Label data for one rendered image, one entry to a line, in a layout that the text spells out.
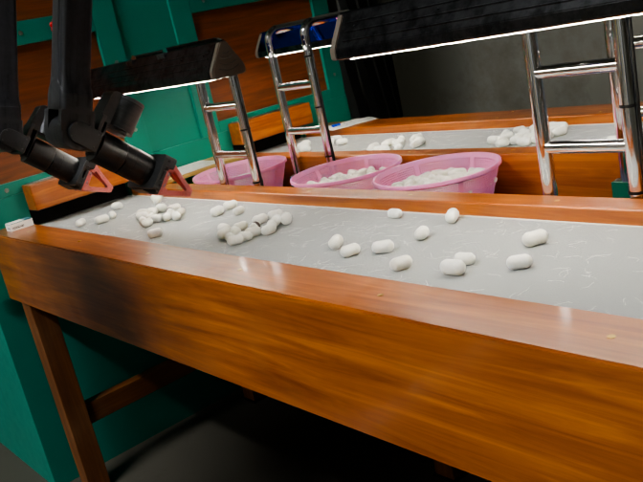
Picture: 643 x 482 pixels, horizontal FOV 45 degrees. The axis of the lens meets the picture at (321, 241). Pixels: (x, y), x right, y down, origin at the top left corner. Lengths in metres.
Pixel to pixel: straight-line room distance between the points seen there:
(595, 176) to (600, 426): 0.86
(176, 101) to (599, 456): 1.88
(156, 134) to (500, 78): 1.61
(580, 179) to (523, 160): 0.13
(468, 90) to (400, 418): 2.69
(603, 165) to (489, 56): 1.93
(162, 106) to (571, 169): 1.29
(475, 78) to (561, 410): 2.80
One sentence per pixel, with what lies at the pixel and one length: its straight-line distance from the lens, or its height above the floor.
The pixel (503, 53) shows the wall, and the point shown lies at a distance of 3.40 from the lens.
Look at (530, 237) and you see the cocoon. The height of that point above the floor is 0.76.
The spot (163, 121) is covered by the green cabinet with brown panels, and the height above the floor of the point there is 0.92.
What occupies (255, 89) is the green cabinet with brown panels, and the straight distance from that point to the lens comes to 2.61.
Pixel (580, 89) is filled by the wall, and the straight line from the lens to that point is 3.22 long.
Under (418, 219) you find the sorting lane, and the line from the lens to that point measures 1.39.
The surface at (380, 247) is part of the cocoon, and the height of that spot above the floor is 0.75.
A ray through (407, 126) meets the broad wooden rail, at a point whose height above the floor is 0.76.
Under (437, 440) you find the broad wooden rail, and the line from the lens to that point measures 0.96.
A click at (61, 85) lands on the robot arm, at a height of 1.09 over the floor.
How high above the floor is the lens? 1.11
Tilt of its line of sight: 15 degrees down
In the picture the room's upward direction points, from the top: 12 degrees counter-clockwise
